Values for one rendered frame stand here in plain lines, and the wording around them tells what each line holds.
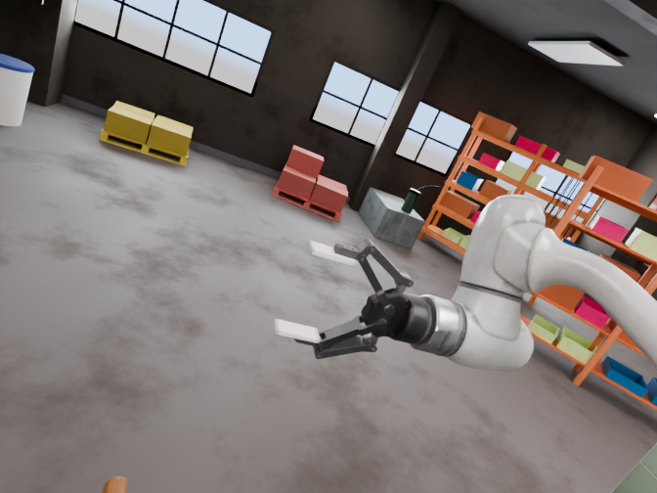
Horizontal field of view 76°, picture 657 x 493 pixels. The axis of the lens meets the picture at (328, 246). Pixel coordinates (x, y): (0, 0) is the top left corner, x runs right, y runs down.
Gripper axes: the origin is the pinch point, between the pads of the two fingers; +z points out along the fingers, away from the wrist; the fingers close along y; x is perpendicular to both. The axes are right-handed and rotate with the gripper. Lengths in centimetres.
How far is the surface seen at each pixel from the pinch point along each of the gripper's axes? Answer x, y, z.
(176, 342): 170, 149, 0
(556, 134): 626, -99, -546
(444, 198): 565, 68, -365
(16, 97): 469, 116, 211
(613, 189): 285, -42, -355
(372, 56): 634, -83, -177
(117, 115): 527, 112, 125
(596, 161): 301, -59, -334
